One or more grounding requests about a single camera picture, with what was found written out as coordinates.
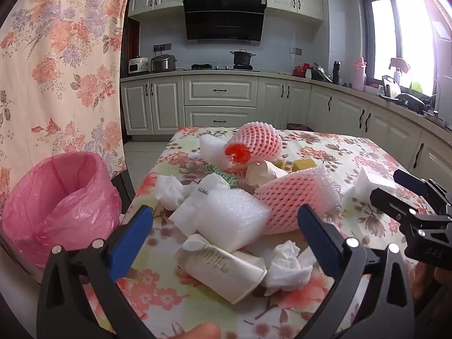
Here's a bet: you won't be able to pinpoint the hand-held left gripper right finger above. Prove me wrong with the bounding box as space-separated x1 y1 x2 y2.
297 204 415 339

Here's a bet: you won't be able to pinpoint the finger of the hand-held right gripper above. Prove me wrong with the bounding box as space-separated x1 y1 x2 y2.
393 168 452 217
370 186 430 229

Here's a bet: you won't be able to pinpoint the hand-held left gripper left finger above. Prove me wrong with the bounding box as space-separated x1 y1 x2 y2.
36 204 158 339

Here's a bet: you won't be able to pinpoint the small white foam wrap piece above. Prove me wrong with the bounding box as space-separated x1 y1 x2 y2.
344 166 398 205

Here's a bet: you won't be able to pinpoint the white tissue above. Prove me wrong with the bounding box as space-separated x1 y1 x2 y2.
155 175 193 210
263 240 314 295

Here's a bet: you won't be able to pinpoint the pink bagged trash bin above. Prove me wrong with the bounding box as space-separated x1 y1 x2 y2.
2 151 122 272

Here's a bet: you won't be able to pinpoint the whole yellow sponge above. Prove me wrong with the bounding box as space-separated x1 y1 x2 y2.
292 158 317 172

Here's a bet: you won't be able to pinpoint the cream paper cup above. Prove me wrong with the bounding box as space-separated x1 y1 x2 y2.
246 160 288 186

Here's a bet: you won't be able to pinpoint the crushed paper cup green print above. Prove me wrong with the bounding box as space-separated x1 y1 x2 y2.
177 234 268 304

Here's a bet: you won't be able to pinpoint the white paper cup black print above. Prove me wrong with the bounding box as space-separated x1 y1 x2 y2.
190 174 231 200

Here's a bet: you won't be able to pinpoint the thick white foam wrap block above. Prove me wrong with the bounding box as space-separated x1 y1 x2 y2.
169 189 272 254

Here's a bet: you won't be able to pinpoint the green white striped rag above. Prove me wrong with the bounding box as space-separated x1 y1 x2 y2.
202 163 237 188

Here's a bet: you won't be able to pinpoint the orange-filled pink foam net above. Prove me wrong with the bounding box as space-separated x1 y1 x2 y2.
225 121 283 166

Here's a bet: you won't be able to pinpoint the white foam wrap sheet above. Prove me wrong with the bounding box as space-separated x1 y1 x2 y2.
199 134 235 170

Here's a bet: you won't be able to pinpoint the person's right hand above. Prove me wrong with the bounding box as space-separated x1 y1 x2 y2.
412 263 452 301

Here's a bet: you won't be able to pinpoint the person's left hand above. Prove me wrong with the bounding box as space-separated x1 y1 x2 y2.
166 322 221 339

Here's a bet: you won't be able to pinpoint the black chair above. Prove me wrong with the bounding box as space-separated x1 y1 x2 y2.
111 170 137 213

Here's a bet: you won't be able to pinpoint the floral tablecloth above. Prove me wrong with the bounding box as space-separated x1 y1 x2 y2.
88 126 452 339

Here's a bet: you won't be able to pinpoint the dish rack with black wok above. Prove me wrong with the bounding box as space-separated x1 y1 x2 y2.
379 75 439 114

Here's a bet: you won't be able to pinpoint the pink thermos jug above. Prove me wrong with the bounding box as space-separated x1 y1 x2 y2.
352 56 367 91

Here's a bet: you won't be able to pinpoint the steel tray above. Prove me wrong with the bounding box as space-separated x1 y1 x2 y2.
312 63 333 82

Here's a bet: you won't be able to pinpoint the kitchen window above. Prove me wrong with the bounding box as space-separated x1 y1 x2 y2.
360 0 452 97

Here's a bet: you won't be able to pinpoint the white lower kitchen cabinets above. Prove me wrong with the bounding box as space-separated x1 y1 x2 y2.
120 71 452 198

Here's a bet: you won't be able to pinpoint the white rice cooker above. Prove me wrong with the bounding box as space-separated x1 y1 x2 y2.
128 56 149 75

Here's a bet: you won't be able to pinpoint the steel pressure cooker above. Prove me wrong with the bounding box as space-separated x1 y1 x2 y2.
150 54 177 73

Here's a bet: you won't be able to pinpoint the floral hanging cloth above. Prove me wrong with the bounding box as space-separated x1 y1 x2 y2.
0 0 134 220

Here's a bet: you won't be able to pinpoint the black gas stove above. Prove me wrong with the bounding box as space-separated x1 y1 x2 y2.
191 63 262 72

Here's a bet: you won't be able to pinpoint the black cooking pot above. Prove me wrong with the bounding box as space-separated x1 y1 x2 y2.
230 49 257 66

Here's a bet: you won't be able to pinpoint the black range hood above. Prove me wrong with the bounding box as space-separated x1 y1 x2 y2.
183 0 268 46

